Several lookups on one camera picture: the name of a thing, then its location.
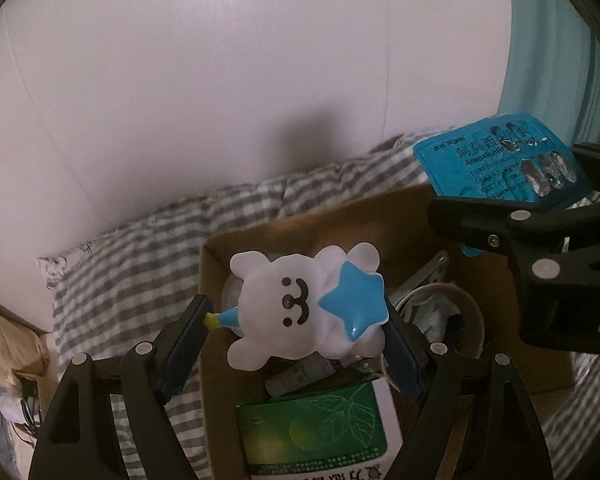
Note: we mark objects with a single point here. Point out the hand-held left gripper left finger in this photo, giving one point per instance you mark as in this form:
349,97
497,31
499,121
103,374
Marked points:
187,347

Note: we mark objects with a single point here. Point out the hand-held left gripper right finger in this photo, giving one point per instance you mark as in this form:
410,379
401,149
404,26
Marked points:
404,360

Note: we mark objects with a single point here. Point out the blue blister pack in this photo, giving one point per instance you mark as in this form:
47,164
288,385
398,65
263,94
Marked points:
460,165

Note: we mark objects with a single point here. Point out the roll of tape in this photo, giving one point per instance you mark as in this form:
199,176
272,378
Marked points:
472,320

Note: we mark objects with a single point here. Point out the white bear toy blue star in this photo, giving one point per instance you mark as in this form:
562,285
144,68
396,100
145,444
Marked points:
280,330

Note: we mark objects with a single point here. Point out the cardboard box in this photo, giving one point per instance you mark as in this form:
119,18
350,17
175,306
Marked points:
380,220

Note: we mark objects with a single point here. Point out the white ointment tube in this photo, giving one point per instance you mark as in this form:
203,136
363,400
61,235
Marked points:
295,377

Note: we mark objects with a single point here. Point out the green medicine box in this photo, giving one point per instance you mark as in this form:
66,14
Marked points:
305,425

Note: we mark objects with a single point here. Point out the grey checked blanket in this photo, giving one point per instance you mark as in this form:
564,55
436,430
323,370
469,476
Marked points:
130,270

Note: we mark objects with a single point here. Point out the green curtain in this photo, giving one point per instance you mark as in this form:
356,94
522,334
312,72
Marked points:
545,60

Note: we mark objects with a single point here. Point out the floral print pillow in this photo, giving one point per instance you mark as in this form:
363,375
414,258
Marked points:
57,270

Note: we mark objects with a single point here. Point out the beige pillow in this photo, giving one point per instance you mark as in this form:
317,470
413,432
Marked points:
10,340

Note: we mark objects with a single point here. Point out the white crumpled cloth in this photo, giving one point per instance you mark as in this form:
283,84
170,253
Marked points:
15,407

